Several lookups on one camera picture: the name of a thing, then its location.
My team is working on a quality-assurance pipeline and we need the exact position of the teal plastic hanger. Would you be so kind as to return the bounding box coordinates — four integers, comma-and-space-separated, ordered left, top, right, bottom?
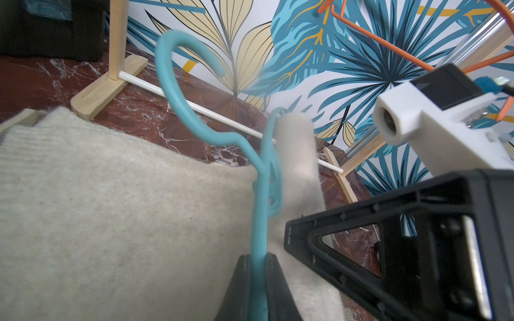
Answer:
155, 31, 287, 320

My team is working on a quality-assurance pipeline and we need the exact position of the wooden clothes rack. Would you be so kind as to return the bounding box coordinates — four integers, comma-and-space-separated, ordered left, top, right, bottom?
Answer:
70, 0, 514, 204

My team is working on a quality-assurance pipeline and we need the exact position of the right aluminium frame post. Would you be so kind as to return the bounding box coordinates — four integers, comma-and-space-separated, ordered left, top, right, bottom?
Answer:
345, 9, 514, 159

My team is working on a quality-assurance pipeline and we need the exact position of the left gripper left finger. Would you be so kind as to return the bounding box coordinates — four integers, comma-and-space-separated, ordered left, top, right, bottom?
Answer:
215, 254, 251, 321

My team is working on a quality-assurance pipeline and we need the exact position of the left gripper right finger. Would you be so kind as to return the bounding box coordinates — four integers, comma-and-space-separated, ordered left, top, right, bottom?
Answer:
266, 253, 302, 321

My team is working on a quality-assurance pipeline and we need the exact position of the black yellow toolbox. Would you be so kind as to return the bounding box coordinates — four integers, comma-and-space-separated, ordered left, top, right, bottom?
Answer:
1, 1, 110, 61

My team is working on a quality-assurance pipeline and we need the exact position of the orange plastic hanger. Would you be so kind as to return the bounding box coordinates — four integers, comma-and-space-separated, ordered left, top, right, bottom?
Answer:
317, 0, 513, 74

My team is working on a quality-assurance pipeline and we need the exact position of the beige knitted scarf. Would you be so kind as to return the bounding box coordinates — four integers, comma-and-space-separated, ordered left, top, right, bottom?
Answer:
0, 106, 346, 321

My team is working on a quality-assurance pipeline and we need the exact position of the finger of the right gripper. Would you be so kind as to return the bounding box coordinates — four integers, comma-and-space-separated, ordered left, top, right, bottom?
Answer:
284, 170, 513, 320

